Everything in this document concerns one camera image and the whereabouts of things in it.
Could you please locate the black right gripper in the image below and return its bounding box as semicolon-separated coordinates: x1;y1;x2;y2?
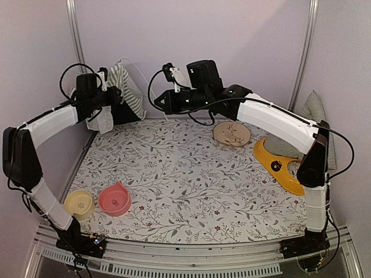
155;87;210;114

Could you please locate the green striped pet tent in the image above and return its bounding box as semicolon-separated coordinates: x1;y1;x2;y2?
85;60;147;134

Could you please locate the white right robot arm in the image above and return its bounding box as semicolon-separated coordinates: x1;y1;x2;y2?
150;60;329;253

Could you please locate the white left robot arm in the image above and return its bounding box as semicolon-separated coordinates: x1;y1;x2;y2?
3;69;122;251

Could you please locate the yellow double pet bowl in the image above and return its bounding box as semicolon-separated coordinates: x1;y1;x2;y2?
253;138;305;196

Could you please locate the pink pet bowl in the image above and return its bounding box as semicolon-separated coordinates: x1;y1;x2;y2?
98;182;132;217

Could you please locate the cream pet bowl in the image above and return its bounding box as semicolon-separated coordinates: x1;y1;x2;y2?
63;190;95;221

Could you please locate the round wooden floral plate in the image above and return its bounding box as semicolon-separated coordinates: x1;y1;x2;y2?
213;122;251;147

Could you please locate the floral table mat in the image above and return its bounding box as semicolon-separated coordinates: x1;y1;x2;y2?
70;119;307;244

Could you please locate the green checked cushion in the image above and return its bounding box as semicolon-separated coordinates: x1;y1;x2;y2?
264;90;337;170

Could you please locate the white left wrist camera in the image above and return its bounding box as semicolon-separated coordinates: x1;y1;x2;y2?
96;67;108;92

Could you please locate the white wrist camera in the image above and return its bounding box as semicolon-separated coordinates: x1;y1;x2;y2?
96;67;108;92
162;63;191;93

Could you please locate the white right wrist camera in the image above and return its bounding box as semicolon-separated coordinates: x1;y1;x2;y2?
162;63;191;93

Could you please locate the aluminium frame post left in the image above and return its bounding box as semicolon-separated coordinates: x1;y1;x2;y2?
66;0;86;64

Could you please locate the aluminium frame post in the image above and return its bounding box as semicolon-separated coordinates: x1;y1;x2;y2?
288;0;319;111
66;0;86;64

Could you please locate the aluminium frame post right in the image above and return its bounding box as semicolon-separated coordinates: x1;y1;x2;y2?
288;0;319;111

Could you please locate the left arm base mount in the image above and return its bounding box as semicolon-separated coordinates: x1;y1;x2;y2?
56;222;107;258

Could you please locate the front aluminium rail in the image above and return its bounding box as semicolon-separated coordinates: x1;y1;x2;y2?
25;224;364;277

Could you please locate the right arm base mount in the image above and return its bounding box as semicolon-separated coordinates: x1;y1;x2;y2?
279;235;330;259

